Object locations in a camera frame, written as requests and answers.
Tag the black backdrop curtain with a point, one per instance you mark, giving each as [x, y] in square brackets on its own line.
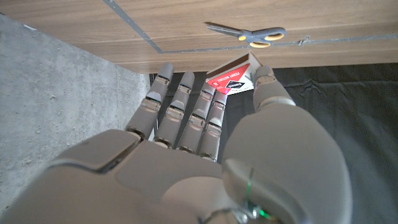
[342, 109]

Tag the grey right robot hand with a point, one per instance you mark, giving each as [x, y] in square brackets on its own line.
[155, 186]

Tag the red white matchbox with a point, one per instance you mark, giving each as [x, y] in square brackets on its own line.
[233, 76]

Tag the grey yellow scissors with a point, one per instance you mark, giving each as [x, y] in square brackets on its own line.
[255, 35]

